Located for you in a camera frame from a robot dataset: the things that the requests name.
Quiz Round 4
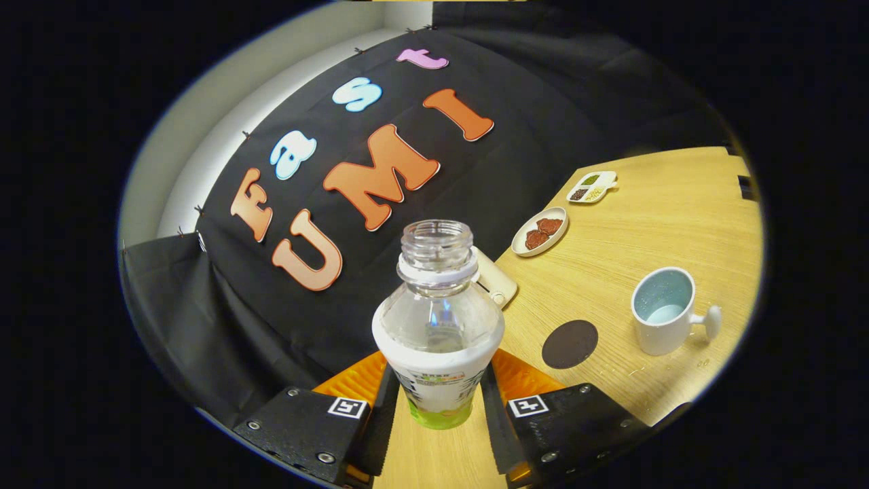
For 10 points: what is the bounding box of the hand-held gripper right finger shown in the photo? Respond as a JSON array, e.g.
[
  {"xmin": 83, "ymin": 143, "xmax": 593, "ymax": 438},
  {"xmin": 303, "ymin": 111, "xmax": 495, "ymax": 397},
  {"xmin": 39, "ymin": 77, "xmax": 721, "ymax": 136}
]
[{"xmin": 479, "ymin": 348, "xmax": 693, "ymax": 486}]

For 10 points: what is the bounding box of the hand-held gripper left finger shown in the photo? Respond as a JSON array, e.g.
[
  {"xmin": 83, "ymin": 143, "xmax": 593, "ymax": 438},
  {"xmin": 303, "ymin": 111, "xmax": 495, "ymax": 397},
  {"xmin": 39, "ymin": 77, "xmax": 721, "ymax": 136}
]
[{"xmin": 234, "ymin": 350, "xmax": 401, "ymax": 486}]

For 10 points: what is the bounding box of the clear bottle with white label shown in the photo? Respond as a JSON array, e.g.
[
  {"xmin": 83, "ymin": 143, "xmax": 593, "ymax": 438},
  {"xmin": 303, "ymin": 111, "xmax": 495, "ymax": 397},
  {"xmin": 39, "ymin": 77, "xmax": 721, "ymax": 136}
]
[{"xmin": 372, "ymin": 219, "xmax": 506, "ymax": 431}]

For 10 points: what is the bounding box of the dark brown round coaster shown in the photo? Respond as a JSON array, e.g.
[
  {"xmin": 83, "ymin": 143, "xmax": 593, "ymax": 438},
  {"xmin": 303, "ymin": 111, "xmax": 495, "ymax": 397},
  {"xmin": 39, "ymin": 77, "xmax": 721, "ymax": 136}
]
[{"xmin": 542, "ymin": 320, "xmax": 599, "ymax": 370}]

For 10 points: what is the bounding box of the white cup with blue inside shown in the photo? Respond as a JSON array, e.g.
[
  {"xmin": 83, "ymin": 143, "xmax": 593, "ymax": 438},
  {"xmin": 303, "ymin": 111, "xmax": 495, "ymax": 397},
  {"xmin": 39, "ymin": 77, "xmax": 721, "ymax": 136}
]
[{"xmin": 631, "ymin": 267, "xmax": 722, "ymax": 357}]

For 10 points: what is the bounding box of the cream toaster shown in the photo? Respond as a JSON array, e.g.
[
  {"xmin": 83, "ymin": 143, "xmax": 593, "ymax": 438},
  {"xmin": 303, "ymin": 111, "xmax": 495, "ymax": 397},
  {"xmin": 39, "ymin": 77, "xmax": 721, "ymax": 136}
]
[{"xmin": 472, "ymin": 246, "xmax": 519, "ymax": 310}]

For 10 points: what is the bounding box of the round cream plate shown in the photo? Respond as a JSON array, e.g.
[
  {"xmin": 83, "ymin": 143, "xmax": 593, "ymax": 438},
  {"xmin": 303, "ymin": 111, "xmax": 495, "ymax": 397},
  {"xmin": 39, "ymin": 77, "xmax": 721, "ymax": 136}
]
[{"xmin": 511, "ymin": 206, "xmax": 569, "ymax": 257}]

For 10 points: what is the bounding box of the wooden table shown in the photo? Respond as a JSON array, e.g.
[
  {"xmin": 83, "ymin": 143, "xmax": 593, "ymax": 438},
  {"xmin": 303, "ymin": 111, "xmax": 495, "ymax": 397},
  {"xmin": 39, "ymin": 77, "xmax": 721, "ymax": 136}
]
[{"xmin": 372, "ymin": 146, "xmax": 764, "ymax": 489}]

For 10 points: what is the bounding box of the white divided condiment dish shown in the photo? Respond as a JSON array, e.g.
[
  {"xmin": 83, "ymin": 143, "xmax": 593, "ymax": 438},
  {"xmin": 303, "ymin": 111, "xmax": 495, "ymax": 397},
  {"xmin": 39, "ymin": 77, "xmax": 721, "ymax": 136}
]
[{"xmin": 567, "ymin": 170, "xmax": 618, "ymax": 204}]

